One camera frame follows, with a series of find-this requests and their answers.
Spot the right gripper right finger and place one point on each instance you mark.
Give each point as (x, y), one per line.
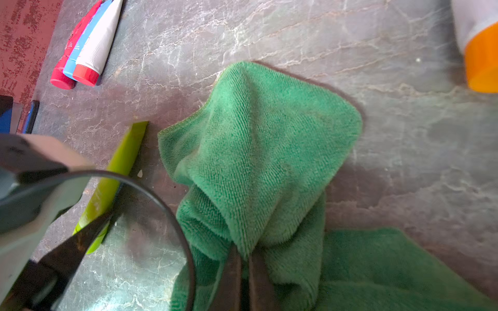
(261, 288)

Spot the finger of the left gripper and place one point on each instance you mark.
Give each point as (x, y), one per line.
(45, 282)

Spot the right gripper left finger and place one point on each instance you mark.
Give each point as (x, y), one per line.
(228, 294)

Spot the green tube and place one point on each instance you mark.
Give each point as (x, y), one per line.
(121, 162)

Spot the green microfiber cloth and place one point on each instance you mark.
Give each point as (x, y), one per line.
(257, 159)

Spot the white tube red cap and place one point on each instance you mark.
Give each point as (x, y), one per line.
(93, 57)

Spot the white tube orange cap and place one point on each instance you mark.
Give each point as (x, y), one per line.
(475, 24)

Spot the blue tube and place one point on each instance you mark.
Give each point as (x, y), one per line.
(87, 25)

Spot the blue stapler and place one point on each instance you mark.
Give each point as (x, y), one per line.
(12, 119)

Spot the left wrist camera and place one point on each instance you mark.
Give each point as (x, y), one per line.
(28, 207)

